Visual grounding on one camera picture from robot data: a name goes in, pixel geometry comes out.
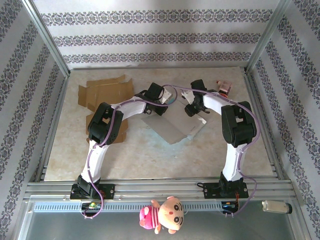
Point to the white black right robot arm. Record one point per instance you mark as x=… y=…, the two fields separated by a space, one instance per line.
x=212 y=105

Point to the blue and white paper box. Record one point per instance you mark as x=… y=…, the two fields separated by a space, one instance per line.
x=170 y=125

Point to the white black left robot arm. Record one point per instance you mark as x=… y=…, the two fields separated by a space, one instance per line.
x=130 y=110

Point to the aluminium frame post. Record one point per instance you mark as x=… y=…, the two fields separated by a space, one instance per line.
x=47 y=40
x=267 y=35

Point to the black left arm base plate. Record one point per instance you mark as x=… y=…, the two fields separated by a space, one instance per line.
x=108 y=191

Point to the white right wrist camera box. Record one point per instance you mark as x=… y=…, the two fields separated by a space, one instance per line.
x=190 y=97

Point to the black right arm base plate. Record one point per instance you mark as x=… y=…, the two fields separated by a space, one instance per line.
x=210 y=191

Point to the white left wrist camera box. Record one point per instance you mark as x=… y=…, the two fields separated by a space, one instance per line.
x=166 y=96

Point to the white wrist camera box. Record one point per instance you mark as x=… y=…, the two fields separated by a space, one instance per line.
x=166 y=96
x=190 y=97

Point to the aluminium frame cross rail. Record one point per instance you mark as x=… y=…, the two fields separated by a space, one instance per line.
x=160 y=187

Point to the pink pencil sharpener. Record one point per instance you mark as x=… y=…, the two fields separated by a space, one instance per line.
x=225 y=86

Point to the clear bottle with black cap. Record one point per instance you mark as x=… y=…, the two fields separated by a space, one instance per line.
x=275 y=207

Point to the pink plush doll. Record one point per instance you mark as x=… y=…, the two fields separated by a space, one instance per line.
x=165 y=215

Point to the brown cardboard box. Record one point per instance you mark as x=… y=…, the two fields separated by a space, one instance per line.
x=105 y=91

